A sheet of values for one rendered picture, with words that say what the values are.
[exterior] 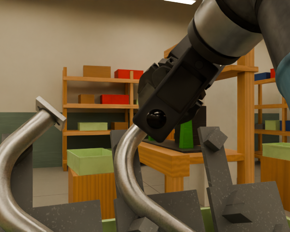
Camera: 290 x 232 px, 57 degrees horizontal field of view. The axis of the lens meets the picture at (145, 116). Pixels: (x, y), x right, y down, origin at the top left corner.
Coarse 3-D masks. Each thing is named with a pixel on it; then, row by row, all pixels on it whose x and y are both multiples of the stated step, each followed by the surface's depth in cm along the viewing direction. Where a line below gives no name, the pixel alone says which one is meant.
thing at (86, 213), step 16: (32, 144) 43; (32, 160) 42; (16, 176) 40; (32, 176) 41; (16, 192) 39; (32, 192) 40; (32, 208) 39; (48, 208) 40; (64, 208) 40; (80, 208) 41; (96, 208) 42; (48, 224) 39; (64, 224) 39; (80, 224) 40; (96, 224) 41
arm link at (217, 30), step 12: (204, 0) 28; (204, 12) 27; (216, 12) 25; (204, 24) 27; (216, 24) 26; (228, 24) 25; (204, 36) 28; (216, 36) 27; (228, 36) 26; (240, 36) 26; (252, 36) 26; (216, 48) 28; (228, 48) 27; (240, 48) 27; (252, 48) 29
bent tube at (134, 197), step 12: (132, 132) 43; (144, 132) 44; (120, 144) 42; (132, 144) 42; (120, 156) 40; (132, 156) 41; (120, 168) 40; (132, 168) 40; (120, 180) 39; (132, 180) 39; (120, 192) 39; (132, 192) 39; (132, 204) 38; (144, 204) 38; (156, 204) 39; (144, 216) 38; (156, 216) 38; (168, 216) 39; (168, 228) 38; (180, 228) 39
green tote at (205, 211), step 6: (204, 210) 59; (210, 210) 60; (204, 216) 59; (210, 216) 60; (102, 222) 52; (108, 222) 52; (114, 222) 53; (204, 222) 59; (210, 222) 60; (288, 222) 53; (108, 228) 52; (114, 228) 53; (210, 228) 60
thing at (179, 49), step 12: (192, 24) 29; (192, 36) 29; (180, 48) 36; (204, 48) 29; (168, 60) 34; (216, 60) 29; (228, 60) 29; (156, 72) 36; (156, 84) 38; (204, 96) 36
